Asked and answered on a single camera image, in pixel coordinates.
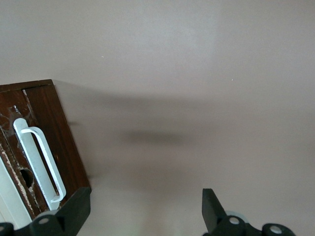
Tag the dark wooden drawer cabinet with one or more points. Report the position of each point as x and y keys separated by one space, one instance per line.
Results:
x=37 y=84

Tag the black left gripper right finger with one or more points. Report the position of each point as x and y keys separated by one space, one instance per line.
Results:
x=214 y=216

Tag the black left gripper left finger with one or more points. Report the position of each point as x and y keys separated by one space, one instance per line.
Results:
x=71 y=214

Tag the clear adhesive tape patch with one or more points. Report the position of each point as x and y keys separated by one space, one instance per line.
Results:
x=12 y=115

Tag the cream plastic storage box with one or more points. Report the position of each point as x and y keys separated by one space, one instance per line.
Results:
x=9 y=196

